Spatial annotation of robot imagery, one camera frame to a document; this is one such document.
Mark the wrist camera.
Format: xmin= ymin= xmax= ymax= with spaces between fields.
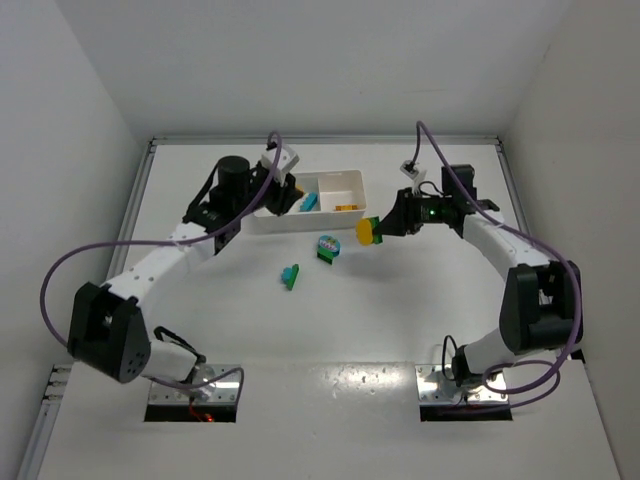
xmin=400 ymin=160 xmax=426 ymax=190
xmin=259 ymin=144 xmax=300 ymax=185

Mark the yellow lego plate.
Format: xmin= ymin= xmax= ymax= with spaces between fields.
xmin=334 ymin=204 xmax=359 ymax=212

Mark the metal base plate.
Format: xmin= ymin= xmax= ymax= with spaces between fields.
xmin=148 ymin=364 xmax=244 ymax=407
xmin=415 ymin=364 xmax=509 ymax=407

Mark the yellow round face lego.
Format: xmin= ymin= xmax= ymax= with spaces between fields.
xmin=355 ymin=217 xmax=377 ymax=246

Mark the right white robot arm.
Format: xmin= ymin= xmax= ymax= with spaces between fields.
xmin=370 ymin=164 xmax=583 ymax=385

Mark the small teal lego brick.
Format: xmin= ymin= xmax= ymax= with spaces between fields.
xmin=281 ymin=267 xmax=293 ymax=283

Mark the teal frog lily lego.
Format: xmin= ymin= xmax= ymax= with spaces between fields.
xmin=318 ymin=235 xmax=341 ymax=256

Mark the white three-compartment tray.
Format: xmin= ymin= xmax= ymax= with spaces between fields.
xmin=252 ymin=170 xmax=367 ymax=234

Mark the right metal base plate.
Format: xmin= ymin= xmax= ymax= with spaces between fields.
xmin=415 ymin=364 xmax=509 ymax=407

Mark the green lego plate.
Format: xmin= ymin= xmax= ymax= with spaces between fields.
xmin=369 ymin=216 xmax=383 ymax=245
xmin=283 ymin=264 xmax=300 ymax=291

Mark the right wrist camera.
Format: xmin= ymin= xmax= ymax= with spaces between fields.
xmin=400 ymin=160 xmax=426 ymax=190

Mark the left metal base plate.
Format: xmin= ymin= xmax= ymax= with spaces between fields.
xmin=148 ymin=364 xmax=244 ymax=407

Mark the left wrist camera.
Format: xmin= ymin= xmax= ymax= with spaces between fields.
xmin=259 ymin=144 xmax=300 ymax=185

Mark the green lego plate under teal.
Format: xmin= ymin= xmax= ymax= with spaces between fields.
xmin=283 ymin=264 xmax=300 ymax=291

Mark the teal 2x4 lego brick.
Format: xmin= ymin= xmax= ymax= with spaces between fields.
xmin=299 ymin=192 xmax=319 ymax=213

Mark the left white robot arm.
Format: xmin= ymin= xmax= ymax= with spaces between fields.
xmin=67 ymin=146 xmax=303 ymax=389

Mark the green curved lego brick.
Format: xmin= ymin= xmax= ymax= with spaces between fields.
xmin=316 ymin=246 xmax=338 ymax=265

